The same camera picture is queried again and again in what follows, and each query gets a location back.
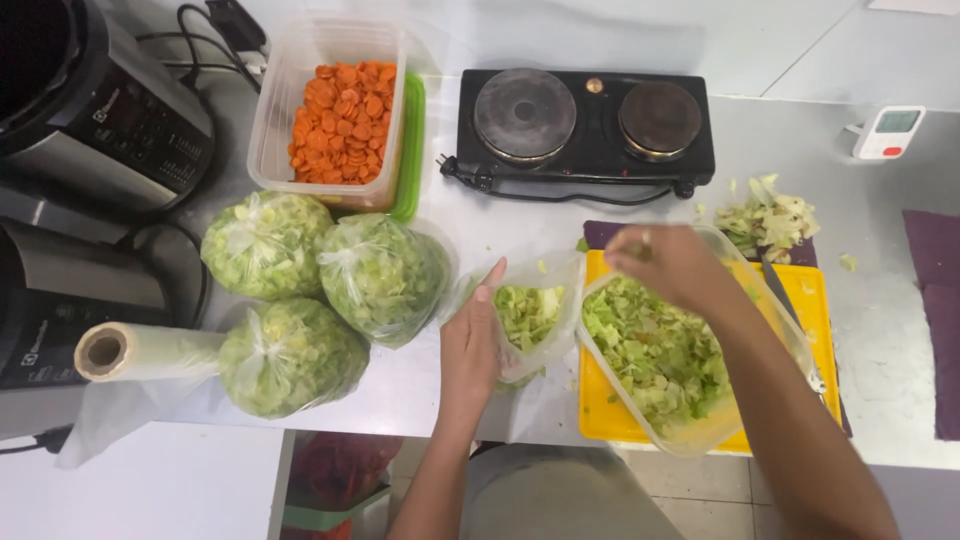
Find roll of plastic bags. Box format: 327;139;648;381
56;321;228;471

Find purple cloth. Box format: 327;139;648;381
902;209;960;442

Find clear container of chopped cabbage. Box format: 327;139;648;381
576;225;819;459

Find black electric pressure cooker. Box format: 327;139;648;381
0;0;217;215

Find green container lid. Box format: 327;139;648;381
388;72;427;224

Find purple mat under board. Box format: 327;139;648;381
582;219;855;439

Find pile of cabbage scraps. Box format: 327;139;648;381
712;174;822;265

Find red plastic bag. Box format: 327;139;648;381
288;432;405;513

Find black power plug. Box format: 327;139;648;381
204;0;269;54

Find yellow cutting board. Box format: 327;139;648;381
577;249;843;456

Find person's right hand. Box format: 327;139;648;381
603;225;740;315

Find person's grey shorts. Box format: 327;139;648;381
459;442;685;540

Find clear container of sliced carrots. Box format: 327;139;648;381
246;18;408;211

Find person's left hand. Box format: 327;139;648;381
439;256;509;423

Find white digital timer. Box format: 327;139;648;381
845;105;927;161

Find tied bag of chopped cabbage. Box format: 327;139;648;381
200;190;336;303
316;213;453;350
217;297;372;421

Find black kitchen appliance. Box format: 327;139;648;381
0;217;210;393

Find black power cable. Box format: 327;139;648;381
135;3;264;95

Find kitchen knife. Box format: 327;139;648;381
760;258;828;395

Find plastic bag of cabbage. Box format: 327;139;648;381
442;251;588;387

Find black double hot plate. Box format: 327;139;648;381
439;68;717;205

